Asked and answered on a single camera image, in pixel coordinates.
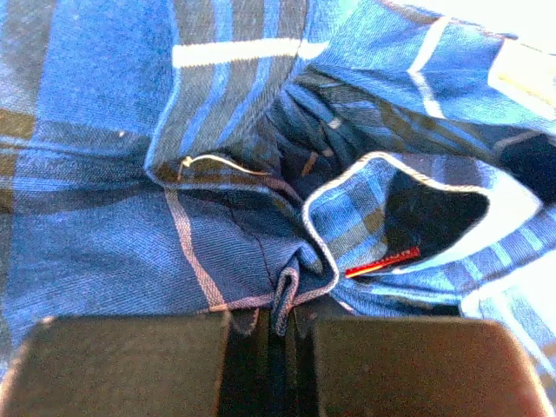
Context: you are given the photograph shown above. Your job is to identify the blue plaid shirt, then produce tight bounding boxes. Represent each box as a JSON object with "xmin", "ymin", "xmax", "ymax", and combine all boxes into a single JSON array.
[{"xmin": 1, "ymin": 1, "xmax": 555, "ymax": 390}]

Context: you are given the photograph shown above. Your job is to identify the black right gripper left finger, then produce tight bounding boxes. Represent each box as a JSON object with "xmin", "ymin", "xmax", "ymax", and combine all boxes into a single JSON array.
[{"xmin": 1, "ymin": 308, "xmax": 269, "ymax": 416}]

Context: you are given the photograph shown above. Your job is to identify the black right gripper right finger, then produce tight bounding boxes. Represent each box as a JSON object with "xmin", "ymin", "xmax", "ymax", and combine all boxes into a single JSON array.
[{"xmin": 294, "ymin": 308, "xmax": 555, "ymax": 416}]

